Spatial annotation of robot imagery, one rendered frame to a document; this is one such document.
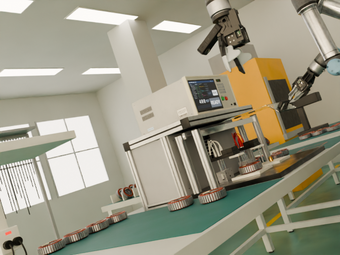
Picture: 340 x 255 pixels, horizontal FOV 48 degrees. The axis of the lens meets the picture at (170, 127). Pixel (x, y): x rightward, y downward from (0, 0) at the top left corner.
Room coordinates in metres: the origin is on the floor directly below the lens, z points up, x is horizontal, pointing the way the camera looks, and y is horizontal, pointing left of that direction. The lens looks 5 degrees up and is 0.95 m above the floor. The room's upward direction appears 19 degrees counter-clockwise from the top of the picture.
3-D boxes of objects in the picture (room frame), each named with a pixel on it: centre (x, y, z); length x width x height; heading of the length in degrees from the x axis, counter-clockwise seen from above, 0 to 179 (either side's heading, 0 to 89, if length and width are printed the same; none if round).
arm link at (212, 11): (1.24, -0.28, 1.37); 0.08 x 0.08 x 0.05
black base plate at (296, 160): (1.93, -0.36, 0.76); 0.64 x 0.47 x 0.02; 143
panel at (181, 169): (2.08, -0.17, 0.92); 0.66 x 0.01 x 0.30; 143
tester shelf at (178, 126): (2.12, -0.12, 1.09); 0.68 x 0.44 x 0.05; 143
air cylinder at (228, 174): (1.91, -0.19, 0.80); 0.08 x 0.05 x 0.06; 143
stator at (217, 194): (1.54, -0.07, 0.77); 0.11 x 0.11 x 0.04
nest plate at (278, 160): (2.02, -0.45, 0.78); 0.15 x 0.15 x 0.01; 53
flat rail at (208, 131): (1.98, -0.29, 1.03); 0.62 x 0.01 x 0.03; 143
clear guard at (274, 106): (2.08, -0.48, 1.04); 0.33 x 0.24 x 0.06; 53
